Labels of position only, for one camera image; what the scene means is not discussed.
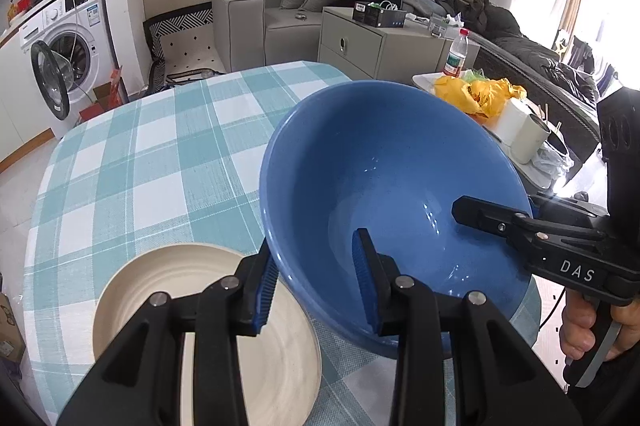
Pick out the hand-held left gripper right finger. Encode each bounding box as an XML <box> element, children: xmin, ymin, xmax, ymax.
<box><xmin>351</xmin><ymin>228</ymin><xmax>583</xmax><ymax>426</ymax></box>

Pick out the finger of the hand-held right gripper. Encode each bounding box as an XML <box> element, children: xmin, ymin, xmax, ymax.
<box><xmin>452</xmin><ymin>196</ymin><xmax>607</xmax><ymax>257</ymax></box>
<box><xmin>530</xmin><ymin>193</ymin><xmax>608</xmax><ymax>221</ymax></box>

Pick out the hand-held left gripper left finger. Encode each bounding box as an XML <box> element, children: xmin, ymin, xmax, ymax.
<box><xmin>57</xmin><ymin>238</ymin><xmax>281</xmax><ymax>426</ymax></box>

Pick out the blue bowl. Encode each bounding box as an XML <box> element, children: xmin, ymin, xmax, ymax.
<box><xmin>260</xmin><ymin>80</ymin><xmax>535</xmax><ymax>359</ymax></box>

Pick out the beige plate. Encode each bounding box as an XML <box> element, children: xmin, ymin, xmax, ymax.
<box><xmin>92</xmin><ymin>243</ymin><xmax>322</xmax><ymax>424</ymax></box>

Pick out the person's right hand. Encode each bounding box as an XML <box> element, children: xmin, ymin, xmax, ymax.
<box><xmin>559</xmin><ymin>293</ymin><xmax>640</xmax><ymax>363</ymax></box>

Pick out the beige cup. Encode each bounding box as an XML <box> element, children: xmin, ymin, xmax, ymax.
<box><xmin>510</xmin><ymin>115</ymin><xmax>552</xmax><ymax>164</ymax></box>

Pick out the white paper roll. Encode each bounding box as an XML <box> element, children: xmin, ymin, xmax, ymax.
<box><xmin>492</xmin><ymin>98</ymin><xmax>533</xmax><ymax>147</ymax></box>

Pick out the yellow plastic bag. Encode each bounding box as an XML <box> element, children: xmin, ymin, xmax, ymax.
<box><xmin>434</xmin><ymin>76</ymin><xmax>527</xmax><ymax>119</ymax></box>

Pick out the dark clothes pile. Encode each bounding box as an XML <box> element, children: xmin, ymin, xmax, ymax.
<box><xmin>432</xmin><ymin>0</ymin><xmax>601</xmax><ymax>107</ymax></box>

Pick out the white low table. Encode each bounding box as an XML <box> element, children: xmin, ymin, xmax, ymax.
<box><xmin>412</xmin><ymin>73</ymin><xmax>576</xmax><ymax>187</ymax></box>

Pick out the clear plastic bottle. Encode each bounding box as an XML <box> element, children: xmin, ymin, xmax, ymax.
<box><xmin>442</xmin><ymin>28</ymin><xmax>471</xmax><ymax>77</ymax></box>

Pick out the teal checked tablecloth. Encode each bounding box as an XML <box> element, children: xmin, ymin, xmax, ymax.
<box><xmin>24</xmin><ymin>60</ymin><xmax>543</xmax><ymax>426</ymax></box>

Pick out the grey side cabinet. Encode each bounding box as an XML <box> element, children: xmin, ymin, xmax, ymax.
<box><xmin>318</xmin><ymin>6</ymin><xmax>482</xmax><ymax>81</ymax></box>

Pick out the black electronics box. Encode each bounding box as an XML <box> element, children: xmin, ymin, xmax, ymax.
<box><xmin>352</xmin><ymin>3</ymin><xmax>406</xmax><ymax>29</ymax></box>

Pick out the brown cardboard box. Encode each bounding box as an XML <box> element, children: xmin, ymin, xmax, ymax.
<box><xmin>0</xmin><ymin>291</ymin><xmax>26</xmax><ymax>364</ymax></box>

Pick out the red cardboard box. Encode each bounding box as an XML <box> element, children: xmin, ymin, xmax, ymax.
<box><xmin>77</xmin><ymin>66</ymin><xmax>127</xmax><ymax>123</ymax></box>

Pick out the black white patterned cushion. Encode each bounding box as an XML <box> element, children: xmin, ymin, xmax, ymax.
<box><xmin>142</xmin><ymin>6</ymin><xmax>226</xmax><ymax>94</ymax></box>

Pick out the grey sofa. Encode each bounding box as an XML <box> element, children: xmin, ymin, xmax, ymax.
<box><xmin>211</xmin><ymin>0</ymin><xmax>616</xmax><ymax>107</ymax></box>

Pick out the white washing machine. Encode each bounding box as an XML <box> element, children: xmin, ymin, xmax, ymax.
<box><xmin>19</xmin><ymin>0</ymin><xmax>121</xmax><ymax>139</ymax></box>

